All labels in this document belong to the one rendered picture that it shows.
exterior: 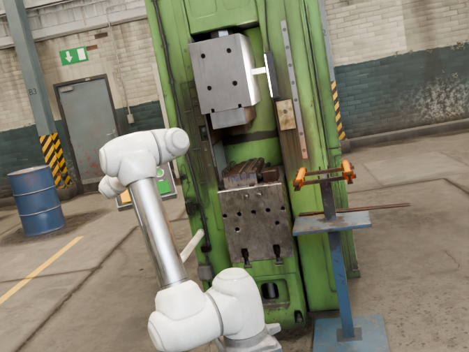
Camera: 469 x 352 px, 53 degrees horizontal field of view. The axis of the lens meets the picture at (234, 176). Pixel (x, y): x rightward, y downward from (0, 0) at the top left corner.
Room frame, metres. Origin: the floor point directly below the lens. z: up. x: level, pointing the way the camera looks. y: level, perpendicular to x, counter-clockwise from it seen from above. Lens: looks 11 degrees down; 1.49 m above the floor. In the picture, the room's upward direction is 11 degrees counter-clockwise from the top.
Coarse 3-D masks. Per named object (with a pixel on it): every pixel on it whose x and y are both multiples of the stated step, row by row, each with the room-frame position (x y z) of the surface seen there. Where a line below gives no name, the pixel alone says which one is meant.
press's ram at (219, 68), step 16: (192, 48) 2.74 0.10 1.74; (208, 48) 2.72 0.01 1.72; (224, 48) 2.70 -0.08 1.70; (240, 48) 2.68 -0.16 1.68; (192, 64) 2.75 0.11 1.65; (208, 64) 2.73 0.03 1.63; (224, 64) 2.71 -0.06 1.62; (240, 64) 2.69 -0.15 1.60; (208, 80) 2.73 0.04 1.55; (224, 80) 2.71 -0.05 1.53; (240, 80) 2.69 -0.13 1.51; (256, 80) 3.02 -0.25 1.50; (208, 96) 2.73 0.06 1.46; (224, 96) 2.71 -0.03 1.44; (240, 96) 2.69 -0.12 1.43; (256, 96) 2.90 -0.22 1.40; (208, 112) 2.74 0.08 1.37
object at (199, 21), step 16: (192, 0) 2.88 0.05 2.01; (208, 0) 2.86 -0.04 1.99; (224, 0) 2.84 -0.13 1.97; (240, 0) 2.82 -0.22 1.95; (192, 16) 2.88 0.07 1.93; (208, 16) 2.86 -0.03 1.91; (224, 16) 2.84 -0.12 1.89; (240, 16) 2.82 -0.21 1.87; (256, 16) 2.80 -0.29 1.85; (192, 32) 2.88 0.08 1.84; (208, 32) 2.93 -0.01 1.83
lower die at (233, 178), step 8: (248, 160) 3.07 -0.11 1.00; (256, 160) 3.06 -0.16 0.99; (264, 160) 3.09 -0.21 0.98; (232, 168) 2.99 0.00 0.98; (240, 168) 2.88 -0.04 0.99; (248, 168) 2.77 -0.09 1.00; (256, 168) 2.76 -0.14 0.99; (224, 176) 2.78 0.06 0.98; (232, 176) 2.72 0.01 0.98; (240, 176) 2.71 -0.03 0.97; (248, 176) 2.70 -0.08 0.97; (256, 176) 2.69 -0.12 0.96; (224, 184) 2.74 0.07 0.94; (232, 184) 2.73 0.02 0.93; (240, 184) 2.72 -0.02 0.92; (248, 184) 2.70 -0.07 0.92
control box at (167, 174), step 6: (168, 162) 2.74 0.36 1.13; (156, 168) 2.71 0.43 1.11; (162, 168) 2.71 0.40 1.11; (168, 168) 2.72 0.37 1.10; (168, 174) 2.70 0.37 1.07; (156, 180) 2.67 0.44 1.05; (162, 180) 2.68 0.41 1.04; (168, 180) 2.68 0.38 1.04; (174, 186) 2.66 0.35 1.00; (174, 192) 2.64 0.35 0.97; (120, 198) 2.60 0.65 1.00; (162, 198) 2.64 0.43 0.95; (168, 198) 2.67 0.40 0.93; (120, 204) 2.58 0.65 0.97; (126, 204) 2.58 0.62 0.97; (132, 204) 2.59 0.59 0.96; (120, 210) 2.62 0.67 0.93
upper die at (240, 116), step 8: (216, 112) 2.73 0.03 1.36; (224, 112) 2.72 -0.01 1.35; (232, 112) 2.71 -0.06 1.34; (240, 112) 2.70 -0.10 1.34; (248, 112) 2.83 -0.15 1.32; (216, 120) 2.73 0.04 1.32; (224, 120) 2.72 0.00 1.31; (232, 120) 2.71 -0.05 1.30; (240, 120) 2.70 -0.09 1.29; (248, 120) 2.78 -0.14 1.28; (216, 128) 2.73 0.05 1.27
